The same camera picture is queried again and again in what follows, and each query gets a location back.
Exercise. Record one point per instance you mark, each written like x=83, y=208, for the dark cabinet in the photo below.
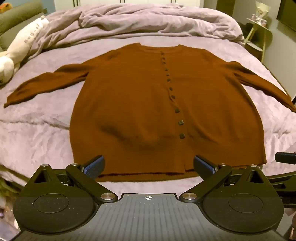
x=225, y=7

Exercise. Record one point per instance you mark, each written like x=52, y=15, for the yellow side table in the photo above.
x=263, y=30

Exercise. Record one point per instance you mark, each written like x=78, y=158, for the small pink table ornaments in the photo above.
x=259, y=20

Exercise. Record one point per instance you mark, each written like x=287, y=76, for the white paper bouquet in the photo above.
x=262, y=9

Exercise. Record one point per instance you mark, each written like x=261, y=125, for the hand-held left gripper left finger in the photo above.
x=93, y=166

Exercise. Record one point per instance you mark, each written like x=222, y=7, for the orange cushion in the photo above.
x=5, y=7

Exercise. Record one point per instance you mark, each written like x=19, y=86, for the dark wall frame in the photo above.
x=288, y=10

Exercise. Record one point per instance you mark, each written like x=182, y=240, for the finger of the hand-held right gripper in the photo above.
x=285, y=179
x=286, y=158

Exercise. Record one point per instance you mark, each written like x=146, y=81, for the brown knit cardigan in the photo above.
x=138, y=104

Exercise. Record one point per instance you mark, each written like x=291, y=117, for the olive green pillow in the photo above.
x=13, y=18

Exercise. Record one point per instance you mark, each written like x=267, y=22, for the purple bed sheet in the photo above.
x=34, y=139

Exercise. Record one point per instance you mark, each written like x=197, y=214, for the white plush toy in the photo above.
x=20, y=46

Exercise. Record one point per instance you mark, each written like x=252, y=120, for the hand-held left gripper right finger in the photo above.
x=204, y=168

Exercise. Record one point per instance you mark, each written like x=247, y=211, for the purple crumpled duvet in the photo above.
x=138, y=20

